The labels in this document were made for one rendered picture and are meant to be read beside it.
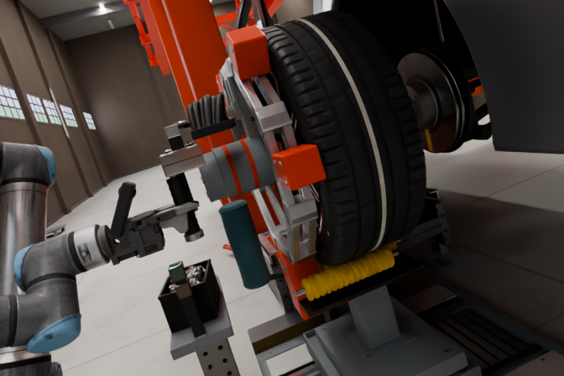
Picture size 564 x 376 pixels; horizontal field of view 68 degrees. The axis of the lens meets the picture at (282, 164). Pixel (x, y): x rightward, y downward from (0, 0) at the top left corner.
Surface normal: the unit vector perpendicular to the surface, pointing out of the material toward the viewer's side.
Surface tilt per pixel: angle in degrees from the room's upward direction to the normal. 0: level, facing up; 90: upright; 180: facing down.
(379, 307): 90
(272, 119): 90
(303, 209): 90
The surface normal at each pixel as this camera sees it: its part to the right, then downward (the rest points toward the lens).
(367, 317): 0.23, 0.07
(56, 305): 0.54, -0.67
